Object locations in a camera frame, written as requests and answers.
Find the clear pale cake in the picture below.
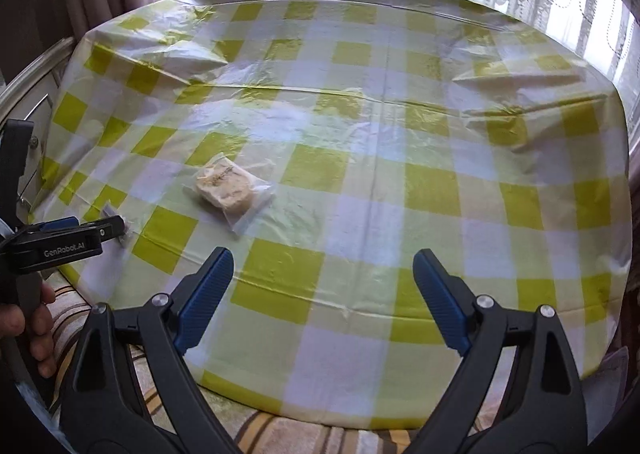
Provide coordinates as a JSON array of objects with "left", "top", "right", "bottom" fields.
[{"left": 182, "top": 153, "right": 276, "bottom": 235}]

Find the person left hand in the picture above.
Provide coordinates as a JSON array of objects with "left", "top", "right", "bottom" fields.
[{"left": 0, "top": 283, "right": 56, "bottom": 379}]

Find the purple white cardboard box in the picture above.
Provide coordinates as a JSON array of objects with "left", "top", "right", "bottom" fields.
[{"left": 582, "top": 347, "right": 629, "bottom": 443}]

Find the striped towel cushion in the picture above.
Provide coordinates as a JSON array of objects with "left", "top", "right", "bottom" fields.
[{"left": 58, "top": 249, "right": 508, "bottom": 453}]

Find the white cabinet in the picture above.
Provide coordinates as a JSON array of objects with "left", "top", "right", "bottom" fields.
[{"left": 1, "top": 38, "right": 75, "bottom": 222}]

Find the yellow checkered tablecloth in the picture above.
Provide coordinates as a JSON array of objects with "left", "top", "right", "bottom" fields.
[{"left": 32, "top": 0, "right": 631, "bottom": 428}]

